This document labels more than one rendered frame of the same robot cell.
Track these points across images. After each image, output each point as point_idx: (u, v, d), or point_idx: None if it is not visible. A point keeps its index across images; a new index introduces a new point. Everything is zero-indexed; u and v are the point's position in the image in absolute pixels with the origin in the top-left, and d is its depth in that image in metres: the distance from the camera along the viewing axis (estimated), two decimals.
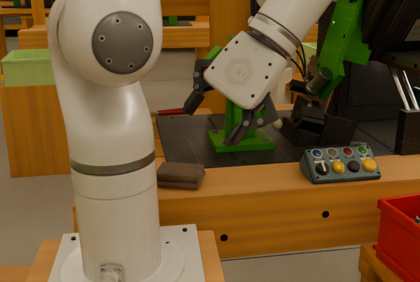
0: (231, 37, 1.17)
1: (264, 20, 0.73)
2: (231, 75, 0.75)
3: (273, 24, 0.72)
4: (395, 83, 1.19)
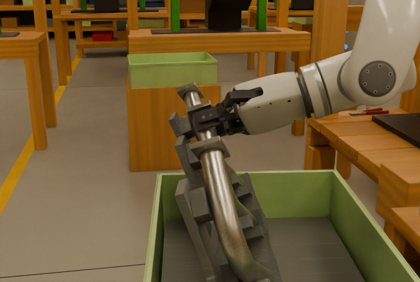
0: None
1: None
2: None
3: None
4: None
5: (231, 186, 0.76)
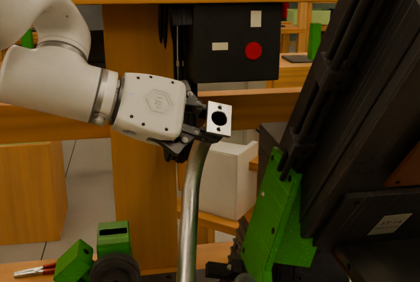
0: (97, 234, 0.75)
1: (103, 88, 0.69)
2: (165, 107, 0.73)
3: (104, 78, 0.69)
4: None
5: (189, 167, 0.84)
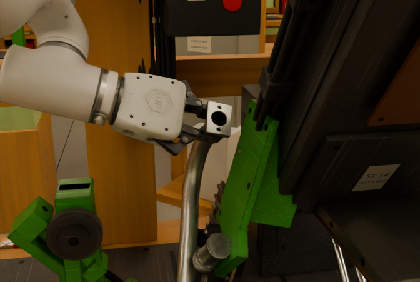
0: (57, 189, 0.69)
1: (103, 87, 0.69)
2: (165, 107, 0.73)
3: (104, 78, 0.69)
4: (336, 261, 0.71)
5: (189, 167, 0.84)
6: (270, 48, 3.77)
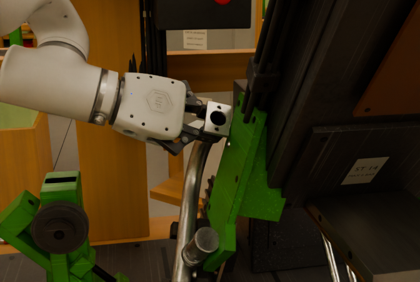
0: (42, 182, 0.68)
1: (103, 87, 0.69)
2: (165, 107, 0.73)
3: (104, 78, 0.69)
4: (325, 255, 0.70)
5: (189, 167, 0.84)
6: None
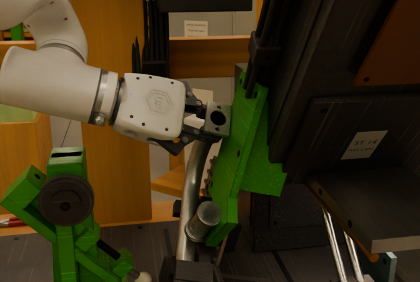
0: (49, 156, 0.70)
1: (103, 88, 0.69)
2: (165, 107, 0.73)
3: (104, 79, 0.70)
4: (325, 229, 0.72)
5: (189, 168, 0.84)
6: None
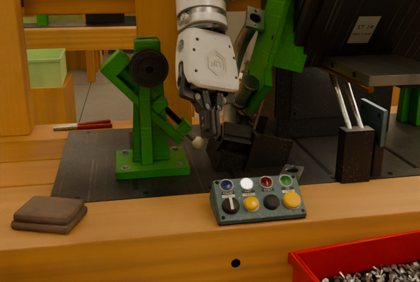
0: (134, 39, 0.95)
1: (213, 10, 0.78)
2: (213, 69, 0.77)
3: (220, 11, 0.79)
4: (335, 95, 0.98)
5: None
6: None
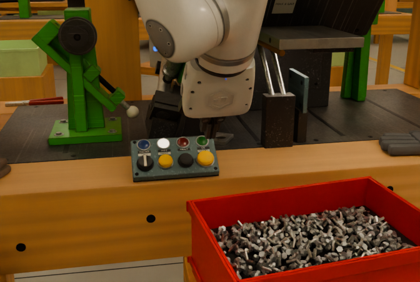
0: (65, 9, 0.99)
1: (224, 64, 0.61)
2: (215, 104, 0.70)
3: (236, 63, 0.61)
4: (262, 64, 1.01)
5: None
6: None
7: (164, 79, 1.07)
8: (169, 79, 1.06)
